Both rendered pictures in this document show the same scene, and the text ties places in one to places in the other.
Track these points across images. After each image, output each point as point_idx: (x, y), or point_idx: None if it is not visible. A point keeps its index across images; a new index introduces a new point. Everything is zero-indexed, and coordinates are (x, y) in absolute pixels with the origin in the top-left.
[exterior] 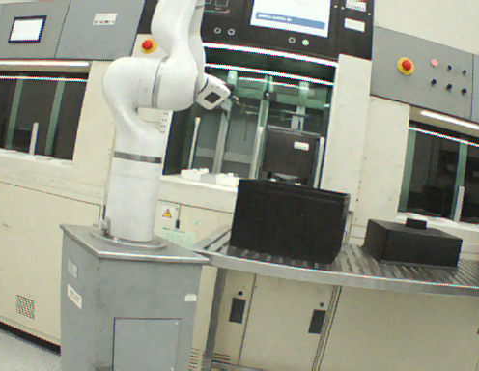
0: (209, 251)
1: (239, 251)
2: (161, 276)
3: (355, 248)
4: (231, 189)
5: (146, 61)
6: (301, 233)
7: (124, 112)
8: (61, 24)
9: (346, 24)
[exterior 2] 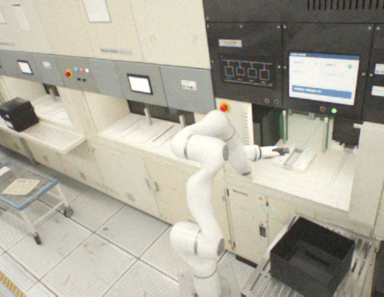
0: (252, 294)
1: (272, 287)
2: None
3: (370, 256)
4: (295, 189)
5: (187, 237)
6: (304, 288)
7: (186, 259)
8: (161, 84)
9: (373, 92)
